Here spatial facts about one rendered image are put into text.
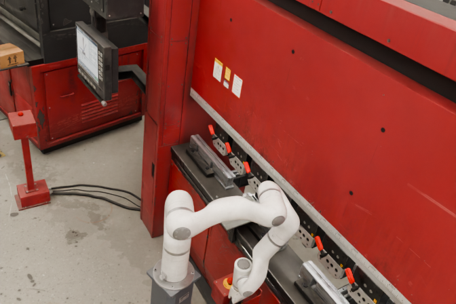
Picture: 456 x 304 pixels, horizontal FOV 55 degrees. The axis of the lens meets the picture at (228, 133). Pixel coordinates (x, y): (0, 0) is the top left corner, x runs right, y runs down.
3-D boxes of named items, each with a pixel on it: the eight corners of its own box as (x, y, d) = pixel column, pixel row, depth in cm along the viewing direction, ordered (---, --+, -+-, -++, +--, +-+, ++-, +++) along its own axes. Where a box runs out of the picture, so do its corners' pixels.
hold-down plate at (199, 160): (185, 152, 303) (186, 148, 301) (192, 150, 305) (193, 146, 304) (206, 178, 282) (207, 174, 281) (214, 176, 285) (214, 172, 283)
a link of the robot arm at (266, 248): (291, 260, 191) (250, 300, 203) (280, 233, 204) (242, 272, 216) (276, 256, 187) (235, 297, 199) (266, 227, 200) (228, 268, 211)
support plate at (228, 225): (210, 208, 242) (210, 207, 241) (248, 196, 255) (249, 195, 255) (226, 230, 230) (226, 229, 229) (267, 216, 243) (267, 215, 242)
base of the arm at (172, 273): (171, 298, 190) (174, 270, 180) (144, 271, 200) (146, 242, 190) (203, 275, 202) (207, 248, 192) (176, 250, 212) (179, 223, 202)
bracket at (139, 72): (105, 75, 324) (105, 67, 320) (136, 72, 336) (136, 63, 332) (124, 101, 297) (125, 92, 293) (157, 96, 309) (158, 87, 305)
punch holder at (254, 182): (246, 182, 249) (252, 159, 240) (258, 178, 253) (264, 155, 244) (262, 199, 238) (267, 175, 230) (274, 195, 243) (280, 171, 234)
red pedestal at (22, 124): (13, 195, 366) (0, 110, 322) (45, 188, 379) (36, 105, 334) (18, 211, 353) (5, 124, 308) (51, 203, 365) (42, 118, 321)
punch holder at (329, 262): (315, 258, 208) (324, 233, 199) (328, 252, 212) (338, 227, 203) (337, 281, 198) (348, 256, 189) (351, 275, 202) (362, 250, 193)
